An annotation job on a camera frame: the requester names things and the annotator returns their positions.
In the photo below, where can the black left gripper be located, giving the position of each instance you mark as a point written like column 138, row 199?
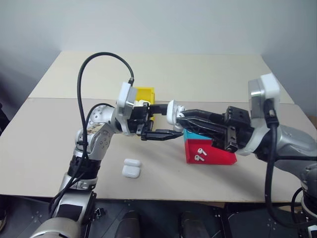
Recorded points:
column 141, row 121

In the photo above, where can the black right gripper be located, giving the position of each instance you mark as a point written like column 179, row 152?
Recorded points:
column 237, row 131

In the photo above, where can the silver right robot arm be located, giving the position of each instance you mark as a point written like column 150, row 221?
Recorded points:
column 294, row 146

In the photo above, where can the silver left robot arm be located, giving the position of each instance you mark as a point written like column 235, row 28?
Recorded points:
column 99, row 138

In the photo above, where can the yellow plastic bin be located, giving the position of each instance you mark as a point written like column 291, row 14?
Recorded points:
column 144, row 93

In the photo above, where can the blue plastic tray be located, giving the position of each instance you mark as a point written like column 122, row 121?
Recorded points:
column 192, row 136

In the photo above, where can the red plastic tray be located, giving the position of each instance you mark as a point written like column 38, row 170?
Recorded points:
column 218, row 157

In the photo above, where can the black metal stand platform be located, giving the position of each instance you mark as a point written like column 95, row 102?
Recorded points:
column 158, row 218

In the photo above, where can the dark rounded shape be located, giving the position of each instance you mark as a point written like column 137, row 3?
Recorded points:
column 131, row 225
column 192, row 225

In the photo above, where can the small black clip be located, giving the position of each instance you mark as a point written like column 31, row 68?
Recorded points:
column 99, row 213

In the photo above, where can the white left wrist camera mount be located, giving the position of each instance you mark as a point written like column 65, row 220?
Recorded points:
column 123, row 99

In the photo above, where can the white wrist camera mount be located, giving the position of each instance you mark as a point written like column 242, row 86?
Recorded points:
column 267, row 86
column 123, row 99

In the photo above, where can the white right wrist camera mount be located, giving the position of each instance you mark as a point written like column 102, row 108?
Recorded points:
column 267, row 86

